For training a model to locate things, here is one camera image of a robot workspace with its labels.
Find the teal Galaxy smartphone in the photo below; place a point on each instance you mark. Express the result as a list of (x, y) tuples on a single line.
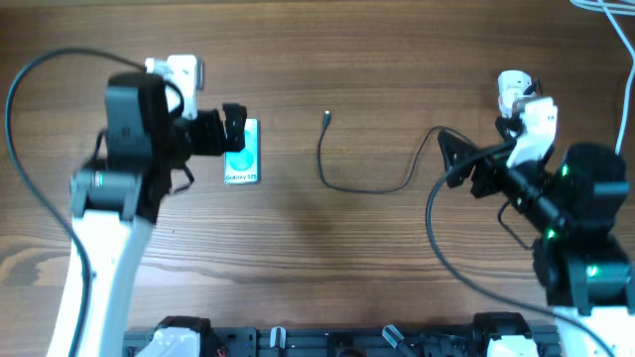
[(244, 167)]

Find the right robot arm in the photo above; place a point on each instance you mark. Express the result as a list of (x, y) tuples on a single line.
[(587, 277)]

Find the white power strip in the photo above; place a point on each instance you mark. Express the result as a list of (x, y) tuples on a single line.
[(516, 88)]

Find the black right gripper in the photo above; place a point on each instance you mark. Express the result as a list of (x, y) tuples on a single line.
[(489, 167)]

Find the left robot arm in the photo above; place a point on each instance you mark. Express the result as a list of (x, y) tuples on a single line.
[(115, 202)]

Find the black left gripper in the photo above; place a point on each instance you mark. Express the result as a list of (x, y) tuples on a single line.
[(209, 123)]

